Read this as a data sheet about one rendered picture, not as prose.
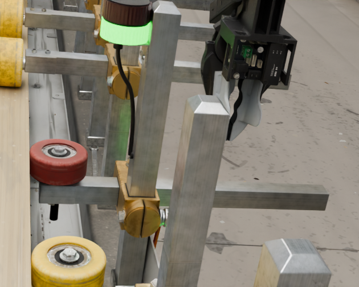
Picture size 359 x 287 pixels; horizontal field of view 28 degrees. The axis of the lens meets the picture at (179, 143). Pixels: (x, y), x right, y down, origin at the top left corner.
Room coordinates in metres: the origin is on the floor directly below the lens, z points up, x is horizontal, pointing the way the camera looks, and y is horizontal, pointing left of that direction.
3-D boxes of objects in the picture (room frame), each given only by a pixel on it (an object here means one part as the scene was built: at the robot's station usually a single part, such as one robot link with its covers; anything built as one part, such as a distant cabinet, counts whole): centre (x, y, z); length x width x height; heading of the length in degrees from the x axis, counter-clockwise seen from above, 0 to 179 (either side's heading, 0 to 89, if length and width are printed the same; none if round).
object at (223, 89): (0.78, -0.05, 1.05); 0.06 x 0.03 x 0.09; 15
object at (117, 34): (0.86, 0.09, 1.10); 0.06 x 0.06 x 0.02
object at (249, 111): (0.79, -0.08, 1.05); 0.06 x 0.03 x 0.09; 15
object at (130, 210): (0.89, 0.05, 0.85); 0.14 x 0.06 x 0.05; 15
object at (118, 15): (0.86, 0.09, 1.13); 0.06 x 0.06 x 0.02
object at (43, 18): (1.41, 0.13, 0.95); 0.50 x 0.04 x 0.04; 105
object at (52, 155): (0.88, 0.16, 0.85); 0.08 x 0.08 x 0.11
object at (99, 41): (1.38, 0.18, 0.95); 0.14 x 0.06 x 0.05; 15
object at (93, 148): (1.23, 0.16, 0.70); 0.20 x 0.02 x 0.01; 11
